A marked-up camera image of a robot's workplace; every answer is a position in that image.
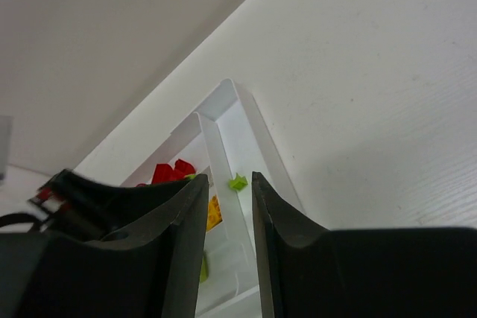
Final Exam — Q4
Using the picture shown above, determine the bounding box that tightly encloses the red curved lego piece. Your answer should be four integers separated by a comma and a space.
137, 163, 183, 187

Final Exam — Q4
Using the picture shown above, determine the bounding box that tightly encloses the lime green studded brick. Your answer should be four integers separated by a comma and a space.
199, 251, 209, 284

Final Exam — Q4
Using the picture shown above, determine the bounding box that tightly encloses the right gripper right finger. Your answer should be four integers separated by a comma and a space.
251, 172, 476, 317

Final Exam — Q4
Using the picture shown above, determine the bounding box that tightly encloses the yellow lego brick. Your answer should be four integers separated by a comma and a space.
206, 195, 222, 231

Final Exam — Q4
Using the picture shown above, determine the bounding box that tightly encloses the small green cube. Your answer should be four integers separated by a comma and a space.
228, 173, 248, 191

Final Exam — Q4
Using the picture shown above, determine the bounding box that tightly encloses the white divided tray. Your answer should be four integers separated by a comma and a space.
122, 79, 303, 317

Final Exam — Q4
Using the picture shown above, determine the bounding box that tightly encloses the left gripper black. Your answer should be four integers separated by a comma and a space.
1, 170, 189, 242

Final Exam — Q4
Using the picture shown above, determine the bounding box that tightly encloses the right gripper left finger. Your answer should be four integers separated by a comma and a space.
1, 174, 209, 317

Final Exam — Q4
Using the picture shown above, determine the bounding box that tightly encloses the red rounded lego brick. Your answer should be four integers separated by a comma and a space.
173, 159, 196, 179

